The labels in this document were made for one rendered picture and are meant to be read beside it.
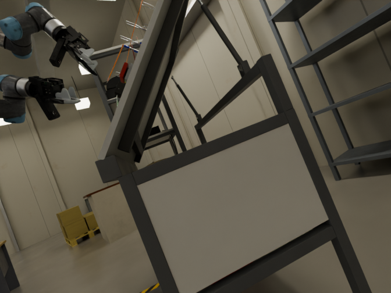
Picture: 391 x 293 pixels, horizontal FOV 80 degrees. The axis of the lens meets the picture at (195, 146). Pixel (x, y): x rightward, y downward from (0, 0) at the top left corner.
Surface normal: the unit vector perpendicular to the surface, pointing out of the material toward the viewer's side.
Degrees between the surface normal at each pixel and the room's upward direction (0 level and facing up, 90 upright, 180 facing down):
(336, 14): 90
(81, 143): 90
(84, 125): 90
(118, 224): 90
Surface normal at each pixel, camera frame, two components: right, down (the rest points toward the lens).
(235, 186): 0.19, -0.11
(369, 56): -0.79, 0.30
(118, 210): 0.48, -0.22
